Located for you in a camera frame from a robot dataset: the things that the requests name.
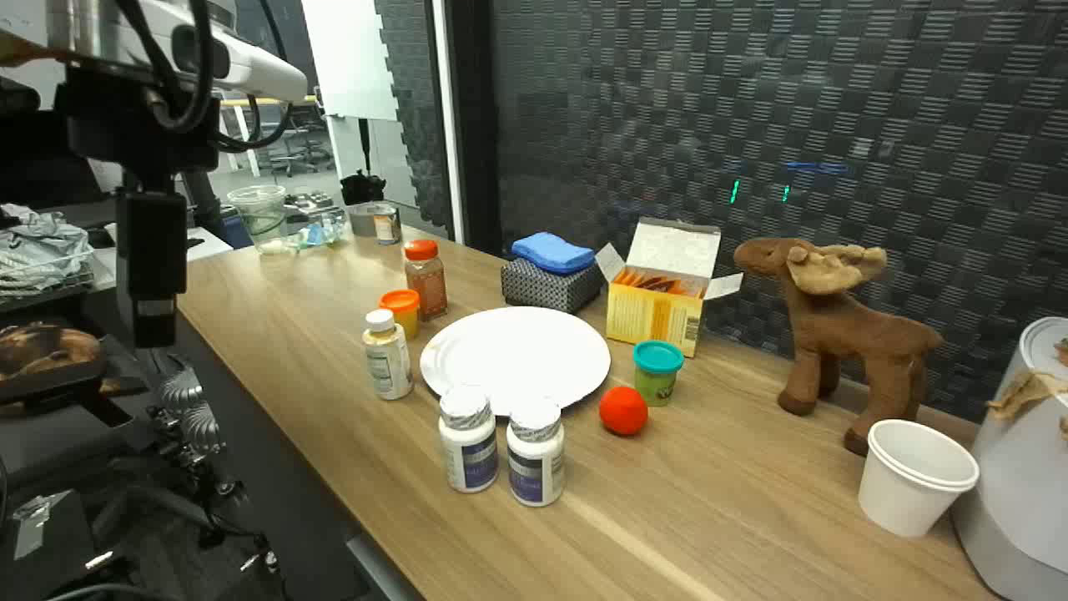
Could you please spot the white panel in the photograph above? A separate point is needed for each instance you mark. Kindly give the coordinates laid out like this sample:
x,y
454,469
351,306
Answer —
x,y
351,55

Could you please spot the large white cylindrical container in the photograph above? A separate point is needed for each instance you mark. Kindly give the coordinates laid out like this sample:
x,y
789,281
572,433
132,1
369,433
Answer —
x,y
1021,489

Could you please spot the white window frame post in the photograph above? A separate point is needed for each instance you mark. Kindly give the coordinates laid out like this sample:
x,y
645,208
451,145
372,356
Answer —
x,y
444,110

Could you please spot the brown patterned cushion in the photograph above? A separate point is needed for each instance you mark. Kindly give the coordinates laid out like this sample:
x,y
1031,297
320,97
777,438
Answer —
x,y
45,356

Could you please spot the small black object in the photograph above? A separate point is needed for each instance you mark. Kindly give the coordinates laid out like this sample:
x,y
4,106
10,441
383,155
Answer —
x,y
362,188

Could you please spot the open yellow tea box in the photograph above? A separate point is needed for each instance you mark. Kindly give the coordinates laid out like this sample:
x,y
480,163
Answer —
x,y
651,312

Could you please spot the clear glass jar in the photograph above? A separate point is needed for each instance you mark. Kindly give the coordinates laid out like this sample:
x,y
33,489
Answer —
x,y
318,227

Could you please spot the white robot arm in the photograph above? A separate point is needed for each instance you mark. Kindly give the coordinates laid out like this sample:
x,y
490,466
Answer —
x,y
255,68

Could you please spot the white paper plate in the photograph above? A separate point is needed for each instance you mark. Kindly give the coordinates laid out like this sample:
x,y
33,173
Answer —
x,y
512,356

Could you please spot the black monitor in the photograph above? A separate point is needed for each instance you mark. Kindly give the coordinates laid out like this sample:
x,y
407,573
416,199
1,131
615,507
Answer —
x,y
29,145

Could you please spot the red toy strawberry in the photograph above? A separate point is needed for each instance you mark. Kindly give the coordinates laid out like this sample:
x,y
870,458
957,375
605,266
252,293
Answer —
x,y
623,413

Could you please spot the black wheeled chair base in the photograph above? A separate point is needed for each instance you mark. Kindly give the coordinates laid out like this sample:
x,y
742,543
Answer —
x,y
212,502

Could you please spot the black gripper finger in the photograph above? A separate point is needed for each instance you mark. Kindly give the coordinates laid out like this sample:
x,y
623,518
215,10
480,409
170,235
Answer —
x,y
154,321

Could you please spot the clear plastic container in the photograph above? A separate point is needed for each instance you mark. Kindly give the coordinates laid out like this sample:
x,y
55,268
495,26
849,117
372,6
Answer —
x,y
258,213

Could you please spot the white paper cup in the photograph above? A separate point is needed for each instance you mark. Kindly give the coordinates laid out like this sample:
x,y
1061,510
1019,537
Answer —
x,y
913,473

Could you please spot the labelled tin can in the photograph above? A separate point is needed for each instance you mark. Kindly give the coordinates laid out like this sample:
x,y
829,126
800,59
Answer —
x,y
387,225

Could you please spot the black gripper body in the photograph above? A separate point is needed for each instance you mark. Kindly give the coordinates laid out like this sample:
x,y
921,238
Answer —
x,y
150,238

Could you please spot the white pill bottle blue label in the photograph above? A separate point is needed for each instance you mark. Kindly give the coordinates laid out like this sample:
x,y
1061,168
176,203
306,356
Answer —
x,y
536,454
467,444

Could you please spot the small yellow tub orange lid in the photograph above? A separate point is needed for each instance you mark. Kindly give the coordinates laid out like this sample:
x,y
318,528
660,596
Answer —
x,y
403,303

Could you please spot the brown plush moose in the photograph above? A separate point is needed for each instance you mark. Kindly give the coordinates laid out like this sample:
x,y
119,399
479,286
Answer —
x,y
854,334

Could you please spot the brown spice jar orange lid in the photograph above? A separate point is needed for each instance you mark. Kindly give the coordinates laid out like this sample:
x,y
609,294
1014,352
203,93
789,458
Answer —
x,y
426,286

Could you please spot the small green tub teal lid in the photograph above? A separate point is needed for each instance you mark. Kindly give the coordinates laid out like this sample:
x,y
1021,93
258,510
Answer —
x,y
660,362

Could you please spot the slim cream bottle white cap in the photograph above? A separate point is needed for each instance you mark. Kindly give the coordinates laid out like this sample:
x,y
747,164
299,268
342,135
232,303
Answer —
x,y
387,362

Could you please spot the grey cloth pile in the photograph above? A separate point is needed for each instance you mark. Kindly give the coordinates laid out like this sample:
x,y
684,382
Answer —
x,y
45,251

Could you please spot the brown crumpled tape piece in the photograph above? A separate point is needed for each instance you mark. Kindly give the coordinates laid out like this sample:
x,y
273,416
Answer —
x,y
1029,392

